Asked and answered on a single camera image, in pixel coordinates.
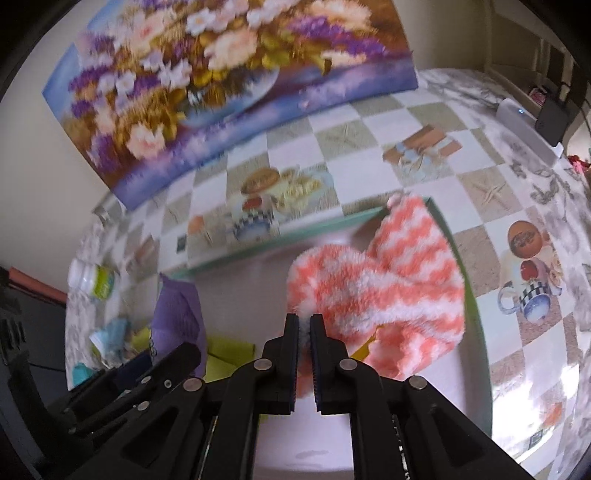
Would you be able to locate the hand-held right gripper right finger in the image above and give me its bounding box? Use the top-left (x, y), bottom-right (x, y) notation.
top-left (310, 314), bottom-right (522, 480)

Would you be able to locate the green cloth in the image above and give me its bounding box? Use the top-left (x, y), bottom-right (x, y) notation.
top-left (203, 336), bottom-right (257, 384)

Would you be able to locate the white tray with teal rim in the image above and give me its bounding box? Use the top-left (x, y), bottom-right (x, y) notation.
top-left (185, 196), bottom-right (492, 476)

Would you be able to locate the orange brown board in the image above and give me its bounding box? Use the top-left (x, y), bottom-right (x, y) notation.
top-left (11, 270), bottom-right (68, 303)

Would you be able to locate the white bottle with green label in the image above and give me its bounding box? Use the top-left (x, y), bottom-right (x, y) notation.
top-left (67, 258), bottom-right (122, 301)

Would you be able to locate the blue face mask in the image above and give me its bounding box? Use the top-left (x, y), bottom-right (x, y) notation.
top-left (88, 318), bottom-right (134, 370)

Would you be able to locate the white electronic device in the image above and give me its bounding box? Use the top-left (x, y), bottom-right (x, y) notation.
top-left (496, 97), bottom-right (566, 160)

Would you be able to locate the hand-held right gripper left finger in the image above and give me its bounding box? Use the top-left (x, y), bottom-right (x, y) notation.
top-left (92, 314), bottom-right (298, 480)

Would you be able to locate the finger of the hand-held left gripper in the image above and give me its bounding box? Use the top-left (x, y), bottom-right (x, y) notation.
top-left (111, 342), bottom-right (206, 402)
top-left (46, 369), bottom-right (185, 437)

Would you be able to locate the flower painting canvas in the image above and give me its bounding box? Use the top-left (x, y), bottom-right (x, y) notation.
top-left (41, 0), bottom-right (420, 210)

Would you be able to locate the grey leaf tablecloth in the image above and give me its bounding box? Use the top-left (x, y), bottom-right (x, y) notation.
top-left (65, 67), bottom-right (591, 476)

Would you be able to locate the dark cabinet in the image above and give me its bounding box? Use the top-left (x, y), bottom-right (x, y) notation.
top-left (18, 281), bottom-right (70, 407)

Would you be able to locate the purple cartoon packet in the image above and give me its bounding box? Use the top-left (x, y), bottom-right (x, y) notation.
top-left (148, 273), bottom-right (208, 377)

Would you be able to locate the pink white striped fuzzy cloth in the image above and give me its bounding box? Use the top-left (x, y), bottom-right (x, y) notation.
top-left (286, 194), bottom-right (466, 398)

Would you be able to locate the checkered printed tablecloth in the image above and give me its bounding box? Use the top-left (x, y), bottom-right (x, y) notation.
top-left (74, 88), bottom-right (583, 476)

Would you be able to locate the black power adapter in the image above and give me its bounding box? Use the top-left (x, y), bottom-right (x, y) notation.
top-left (536, 99), bottom-right (570, 144)

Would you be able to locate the beige wooden furniture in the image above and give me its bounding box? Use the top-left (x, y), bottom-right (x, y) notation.
top-left (482, 0), bottom-right (583, 107)

